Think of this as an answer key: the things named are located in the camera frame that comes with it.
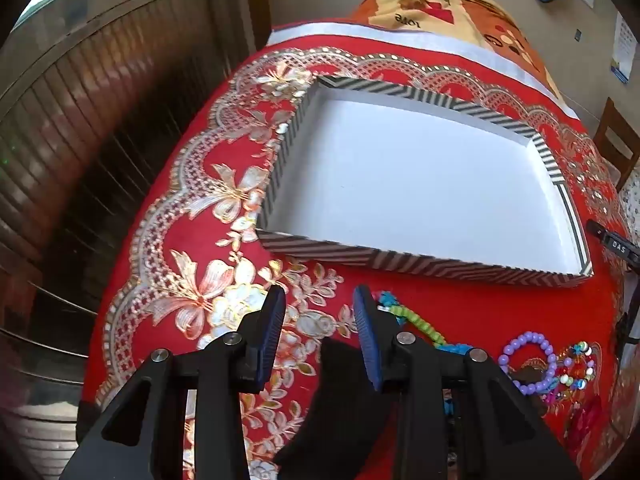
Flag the wooden slatted door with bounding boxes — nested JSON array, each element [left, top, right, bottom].
[[0, 0, 273, 461]]

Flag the wall calendar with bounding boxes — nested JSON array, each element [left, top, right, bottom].
[[609, 11, 637, 84]]

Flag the purple bead bracelet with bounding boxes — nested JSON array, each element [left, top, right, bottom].
[[497, 331, 557, 395]]

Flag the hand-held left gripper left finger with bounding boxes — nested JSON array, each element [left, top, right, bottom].
[[60, 285, 288, 480]]

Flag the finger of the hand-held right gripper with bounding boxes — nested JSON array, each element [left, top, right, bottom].
[[587, 219, 640, 267]]

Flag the multicolour bead bracelet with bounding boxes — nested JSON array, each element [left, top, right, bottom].
[[542, 341, 598, 406]]

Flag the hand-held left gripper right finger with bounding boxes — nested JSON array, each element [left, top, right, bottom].
[[352, 285, 583, 480]]

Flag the red floral tablecloth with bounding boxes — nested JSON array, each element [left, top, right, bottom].
[[75, 35, 640, 480]]

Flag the white lace cloth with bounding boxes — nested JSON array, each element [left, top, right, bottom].
[[619, 170, 640, 241]]

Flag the wooden chair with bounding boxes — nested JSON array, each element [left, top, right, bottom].
[[592, 97, 640, 191]]

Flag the colourful beaded strand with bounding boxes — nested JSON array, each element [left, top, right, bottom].
[[376, 290, 448, 348]]

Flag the striped shallow cardboard box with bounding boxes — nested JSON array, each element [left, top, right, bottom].
[[255, 75, 594, 289]]

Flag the orange printed blanket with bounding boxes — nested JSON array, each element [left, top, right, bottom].
[[347, 0, 573, 111]]

